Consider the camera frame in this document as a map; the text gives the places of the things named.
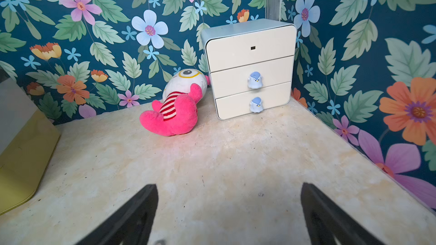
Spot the three-tier colored drawer cabinet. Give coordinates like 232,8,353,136
1,69,60,214

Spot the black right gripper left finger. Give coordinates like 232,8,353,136
77,184,159,245

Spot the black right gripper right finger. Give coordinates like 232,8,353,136
300,183,383,245

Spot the pink white plush toy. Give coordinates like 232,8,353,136
140,69,210,137

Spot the white blue mini drawer cabinet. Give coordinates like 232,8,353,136
201,19,297,120

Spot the upper blue bird knob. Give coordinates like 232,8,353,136
248,71,263,90

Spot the blue bird knob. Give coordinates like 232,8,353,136
250,97,263,113
248,71,263,90

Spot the lower blue bird knob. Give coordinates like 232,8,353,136
250,97,263,113

